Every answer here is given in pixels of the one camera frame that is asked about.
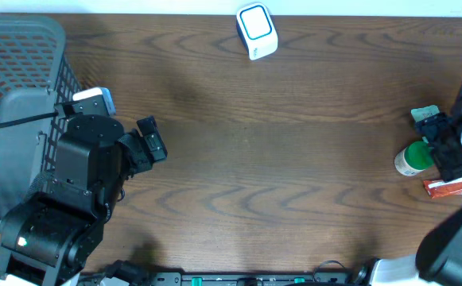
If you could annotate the red Top snack bar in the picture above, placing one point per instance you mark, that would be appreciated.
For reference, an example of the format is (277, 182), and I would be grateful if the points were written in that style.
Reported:
(439, 188)

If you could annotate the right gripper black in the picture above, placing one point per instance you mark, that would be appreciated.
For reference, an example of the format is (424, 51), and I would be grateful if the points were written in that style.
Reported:
(451, 166)

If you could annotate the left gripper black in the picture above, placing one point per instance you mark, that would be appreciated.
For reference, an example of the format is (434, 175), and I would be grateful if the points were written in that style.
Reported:
(139, 160)

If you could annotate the light blue wipes pack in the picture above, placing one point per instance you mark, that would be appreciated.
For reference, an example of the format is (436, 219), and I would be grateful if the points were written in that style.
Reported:
(423, 113)

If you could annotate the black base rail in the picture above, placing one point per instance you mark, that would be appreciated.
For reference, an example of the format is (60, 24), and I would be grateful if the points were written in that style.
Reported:
(327, 273)

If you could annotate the white barcode scanner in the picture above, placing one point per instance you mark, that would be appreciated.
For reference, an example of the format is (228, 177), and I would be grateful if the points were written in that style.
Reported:
(256, 30)

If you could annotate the grey plastic mesh basket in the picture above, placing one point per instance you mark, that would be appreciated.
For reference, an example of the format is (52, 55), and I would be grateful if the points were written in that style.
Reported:
(34, 76)

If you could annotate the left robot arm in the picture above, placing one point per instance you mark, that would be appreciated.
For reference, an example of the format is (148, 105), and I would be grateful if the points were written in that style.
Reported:
(47, 239)

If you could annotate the green lid jar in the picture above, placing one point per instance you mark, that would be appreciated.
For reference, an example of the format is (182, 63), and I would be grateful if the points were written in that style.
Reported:
(414, 159)

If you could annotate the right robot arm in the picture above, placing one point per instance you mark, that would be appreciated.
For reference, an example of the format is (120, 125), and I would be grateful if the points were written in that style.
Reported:
(438, 260)

